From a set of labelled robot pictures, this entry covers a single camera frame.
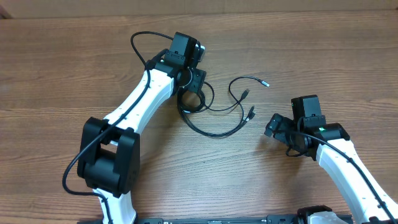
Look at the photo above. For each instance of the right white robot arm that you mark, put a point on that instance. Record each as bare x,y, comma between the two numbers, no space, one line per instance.
331,147

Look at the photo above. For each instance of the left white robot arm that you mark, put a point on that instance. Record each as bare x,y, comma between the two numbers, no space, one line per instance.
109,157

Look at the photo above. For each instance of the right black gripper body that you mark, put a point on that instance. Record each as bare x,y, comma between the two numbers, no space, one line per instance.
285,124

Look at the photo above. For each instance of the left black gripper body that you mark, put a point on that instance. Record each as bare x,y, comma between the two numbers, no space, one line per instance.
194,79

